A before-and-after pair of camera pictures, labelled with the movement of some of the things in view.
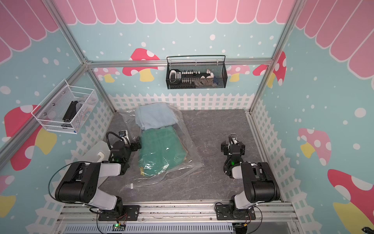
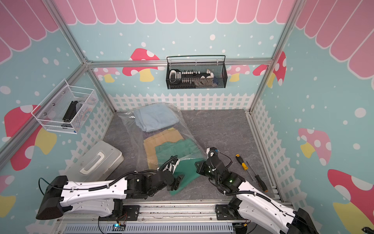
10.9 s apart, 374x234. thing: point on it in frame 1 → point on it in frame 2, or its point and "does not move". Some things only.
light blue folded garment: [155, 115] does not move
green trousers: [159, 148] → [189, 154]
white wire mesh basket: [65, 110] does not move
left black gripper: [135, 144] → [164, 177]
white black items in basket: [192, 79] does not move
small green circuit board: [118, 227] does not move
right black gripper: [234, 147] → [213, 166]
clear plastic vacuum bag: [168, 151] does not move
